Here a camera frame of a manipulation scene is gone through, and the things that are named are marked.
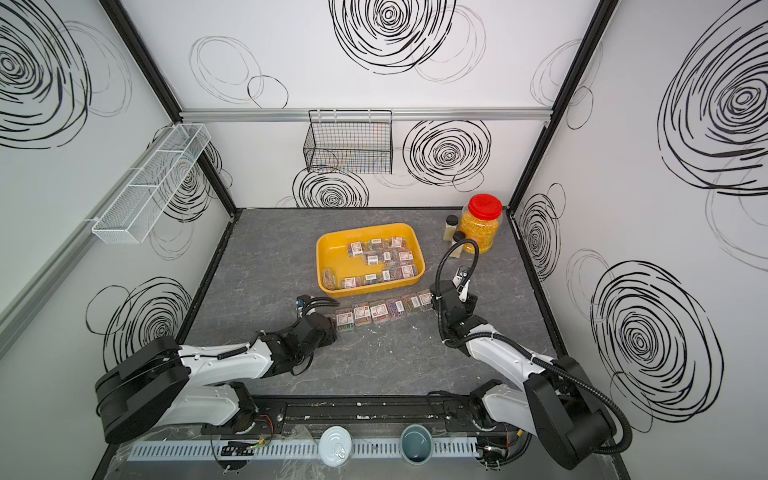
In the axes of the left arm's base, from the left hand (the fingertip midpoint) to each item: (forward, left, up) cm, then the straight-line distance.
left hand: (333, 326), depth 88 cm
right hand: (+9, -35, +8) cm, 37 cm away
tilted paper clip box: (+14, +3, +3) cm, 15 cm away
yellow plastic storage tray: (+26, +4, 0) cm, 27 cm away
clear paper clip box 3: (+6, -18, +1) cm, 19 cm away
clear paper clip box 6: (+2, -3, +1) cm, 4 cm away
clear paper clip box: (+8, -28, +2) cm, 29 cm away
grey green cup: (-28, -24, -1) cm, 37 cm away
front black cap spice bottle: (+29, -39, +9) cm, 49 cm away
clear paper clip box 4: (+5, -14, 0) cm, 14 cm away
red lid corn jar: (+29, -45, +16) cm, 56 cm away
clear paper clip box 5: (+3, -8, +1) cm, 9 cm away
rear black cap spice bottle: (+35, -38, +7) cm, 52 cm away
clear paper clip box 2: (+7, -24, +2) cm, 25 cm away
